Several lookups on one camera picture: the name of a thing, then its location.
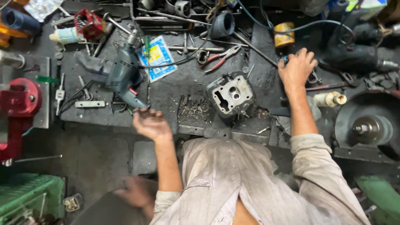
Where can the person's left hand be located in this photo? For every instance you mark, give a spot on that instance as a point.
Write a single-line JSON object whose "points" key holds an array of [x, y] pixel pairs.
{"points": [[153, 125]]}

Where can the person's right hand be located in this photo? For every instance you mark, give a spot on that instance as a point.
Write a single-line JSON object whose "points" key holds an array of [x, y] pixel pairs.
{"points": [[297, 73]]}

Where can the person's left fingers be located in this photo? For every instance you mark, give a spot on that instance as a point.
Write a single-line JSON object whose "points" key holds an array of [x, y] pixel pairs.
{"points": [[148, 112]]}

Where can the black rubber mat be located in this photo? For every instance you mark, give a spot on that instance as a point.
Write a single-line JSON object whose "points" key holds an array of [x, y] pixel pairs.
{"points": [[175, 89]]}

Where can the heap of small metal scraps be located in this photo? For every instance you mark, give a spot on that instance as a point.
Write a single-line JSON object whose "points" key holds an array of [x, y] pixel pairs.
{"points": [[193, 109]]}

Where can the grey-green electric drill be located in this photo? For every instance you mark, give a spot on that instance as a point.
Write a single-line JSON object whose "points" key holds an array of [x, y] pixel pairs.
{"points": [[123, 73]]}

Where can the blue and white packet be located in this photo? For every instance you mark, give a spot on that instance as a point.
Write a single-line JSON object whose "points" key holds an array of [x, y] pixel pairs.
{"points": [[161, 61]]}

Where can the flat metal strip with holes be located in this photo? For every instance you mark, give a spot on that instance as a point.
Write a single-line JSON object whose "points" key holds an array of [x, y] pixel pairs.
{"points": [[90, 104]]}

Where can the dark grey rag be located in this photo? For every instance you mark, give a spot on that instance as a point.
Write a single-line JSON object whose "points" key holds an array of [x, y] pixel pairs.
{"points": [[90, 62]]}

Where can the steel bar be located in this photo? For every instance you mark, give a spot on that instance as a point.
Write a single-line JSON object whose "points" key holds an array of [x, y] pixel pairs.
{"points": [[193, 48]]}

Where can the grey engine cylinder head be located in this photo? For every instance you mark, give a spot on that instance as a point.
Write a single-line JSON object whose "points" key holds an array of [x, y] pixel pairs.
{"points": [[229, 95]]}

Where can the small metal tap wrench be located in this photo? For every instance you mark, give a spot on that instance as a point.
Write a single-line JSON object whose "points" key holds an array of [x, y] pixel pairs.
{"points": [[60, 93]]}

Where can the metal tray of parts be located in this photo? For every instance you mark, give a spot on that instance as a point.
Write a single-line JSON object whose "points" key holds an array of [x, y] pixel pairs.
{"points": [[162, 17]]}

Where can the red metal box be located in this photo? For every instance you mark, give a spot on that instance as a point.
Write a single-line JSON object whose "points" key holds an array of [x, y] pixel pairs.
{"points": [[90, 23]]}

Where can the green tape piece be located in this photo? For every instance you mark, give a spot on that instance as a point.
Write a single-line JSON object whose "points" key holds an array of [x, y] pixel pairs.
{"points": [[47, 79]]}

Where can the silver piston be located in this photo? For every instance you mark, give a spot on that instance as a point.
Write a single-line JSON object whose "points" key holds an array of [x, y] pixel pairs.
{"points": [[182, 7]]}

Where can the white glue bottle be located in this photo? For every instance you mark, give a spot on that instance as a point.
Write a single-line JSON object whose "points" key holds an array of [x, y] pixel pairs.
{"points": [[65, 36]]}

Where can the grey plastic pipe fitting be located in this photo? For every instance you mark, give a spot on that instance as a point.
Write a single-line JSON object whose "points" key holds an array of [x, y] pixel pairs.
{"points": [[222, 26]]}

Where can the person's beige work shirt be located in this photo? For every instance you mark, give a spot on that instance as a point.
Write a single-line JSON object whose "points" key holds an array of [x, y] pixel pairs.
{"points": [[237, 184]]}

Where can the thin steel rod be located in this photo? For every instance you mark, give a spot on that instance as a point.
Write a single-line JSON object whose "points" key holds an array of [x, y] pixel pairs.
{"points": [[37, 158]]}

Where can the long thin metal rod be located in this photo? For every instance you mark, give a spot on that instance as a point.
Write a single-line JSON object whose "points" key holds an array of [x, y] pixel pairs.
{"points": [[254, 48]]}

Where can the red bench vise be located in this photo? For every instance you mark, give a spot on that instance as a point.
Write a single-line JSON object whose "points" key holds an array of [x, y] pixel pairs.
{"points": [[17, 106]]}

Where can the small blue part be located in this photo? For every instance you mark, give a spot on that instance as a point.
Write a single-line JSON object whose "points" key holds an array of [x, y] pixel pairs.
{"points": [[284, 58]]}

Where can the chrome metal cylinder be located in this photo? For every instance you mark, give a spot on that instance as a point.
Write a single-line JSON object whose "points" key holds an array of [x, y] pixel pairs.
{"points": [[11, 59]]}

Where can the green plastic crate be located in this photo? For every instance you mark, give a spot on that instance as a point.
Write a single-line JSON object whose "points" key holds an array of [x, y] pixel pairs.
{"points": [[28, 198]]}

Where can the crumpled clear plastic bag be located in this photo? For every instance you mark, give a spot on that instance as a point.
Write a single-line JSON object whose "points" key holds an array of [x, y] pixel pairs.
{"points": [[42, 7]]}

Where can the yellow tin can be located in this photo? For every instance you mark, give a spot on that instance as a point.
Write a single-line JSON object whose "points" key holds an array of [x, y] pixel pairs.
{"points": [[283, 37]]}

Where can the dark blue pipe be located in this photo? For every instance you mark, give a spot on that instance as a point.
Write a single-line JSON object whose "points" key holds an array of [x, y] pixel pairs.
{"points": [[20, 20]]}

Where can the orange plastic tool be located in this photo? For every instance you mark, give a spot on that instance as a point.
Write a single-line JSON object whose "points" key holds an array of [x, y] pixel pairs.
{"points": [[9, 34]]}

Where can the small metal clamp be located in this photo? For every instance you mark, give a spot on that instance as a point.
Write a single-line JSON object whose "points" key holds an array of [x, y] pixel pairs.
{"points": [[314, 78]]}

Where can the black power tool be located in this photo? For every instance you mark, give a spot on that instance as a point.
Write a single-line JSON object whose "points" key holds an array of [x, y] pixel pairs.
{"points": [[353, 54]]}

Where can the bench grinder with grey wheel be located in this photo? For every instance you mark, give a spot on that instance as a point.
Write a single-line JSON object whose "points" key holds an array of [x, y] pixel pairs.
{"points": [[367, 128]]}

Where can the heap of dark metal parts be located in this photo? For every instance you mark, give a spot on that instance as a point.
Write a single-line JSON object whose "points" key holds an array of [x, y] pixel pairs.
{"points": [[382, 82]]}

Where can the green machine housing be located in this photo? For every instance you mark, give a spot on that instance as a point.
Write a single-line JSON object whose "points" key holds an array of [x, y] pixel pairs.
{"points": [[379, 195]]}

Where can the grey steel base plate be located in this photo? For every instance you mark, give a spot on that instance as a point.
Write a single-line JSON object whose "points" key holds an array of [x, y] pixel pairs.
{"points": [[42, 93]]}

